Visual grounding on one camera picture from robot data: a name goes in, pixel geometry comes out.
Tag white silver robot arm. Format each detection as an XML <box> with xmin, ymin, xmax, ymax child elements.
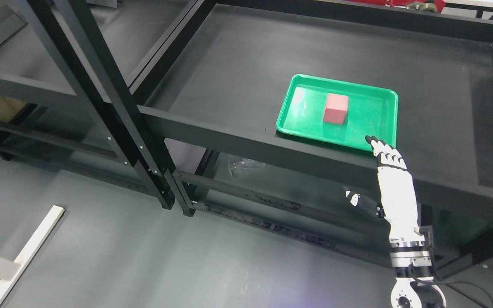
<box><xmin>390</xmin><ymin>240</ymin><xmax>447</xmax><ymax>308</ymax></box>

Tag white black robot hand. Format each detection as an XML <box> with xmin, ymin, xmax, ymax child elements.
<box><xmin>345</xmin><ymin>135</ymin><xmax>426</xmax><ymax>248</ymax></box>

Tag red metal beam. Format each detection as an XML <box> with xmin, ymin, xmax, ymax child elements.
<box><xmin>383</xmin><ymin>0</ymin><xmax>446</xmax><ymax>13</ymax></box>

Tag black metal shelf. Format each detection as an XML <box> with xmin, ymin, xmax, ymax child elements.
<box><xmin>131</xmin><ymin>0</ymin><xmax>493</xmax><ymax>275</ymax></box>
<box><xmin>0</xmin><ymin>0</ymin><xmax>195</xmax><ymax>211</ymax></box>

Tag green plastic tray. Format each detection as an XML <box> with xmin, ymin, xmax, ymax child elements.
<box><xmin>276</xmin><ymin>74</ymin><xmax>399</xmax><ymax>151</ymax></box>

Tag clear plastic bag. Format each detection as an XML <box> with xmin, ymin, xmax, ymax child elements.
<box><xmin>227</xmin><ymin>155</ymin><xmax>267</xmax><ymax>178</ymax></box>

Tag pink block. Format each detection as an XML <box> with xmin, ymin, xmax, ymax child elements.
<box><xmin>322</xmin><ymin>93</ymin><xmax>350</xmax><ymax>125</ymax></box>

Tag black middle metal shelf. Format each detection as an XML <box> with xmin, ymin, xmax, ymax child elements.
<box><xmin>131</xmin><ymin>0</ymin><xmax>493</xmax><ymax>275</ymax></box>

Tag white desk leg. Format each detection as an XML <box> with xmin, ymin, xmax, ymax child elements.
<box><xmin>0</xmin><ymin>205</ymin><xmax>66</xmax><ymax>306</ymax></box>

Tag black left metal shelf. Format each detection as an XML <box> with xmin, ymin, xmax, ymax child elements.
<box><xmin>0</xmin><ymin>0</ymin><xmax>195</xmax><ymax>211</ymax></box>

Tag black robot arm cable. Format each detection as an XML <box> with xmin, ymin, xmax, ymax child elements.
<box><xmin>418</xmin><ymin>227</ymin><xmax>493</xmax><ymax>308</ymax></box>

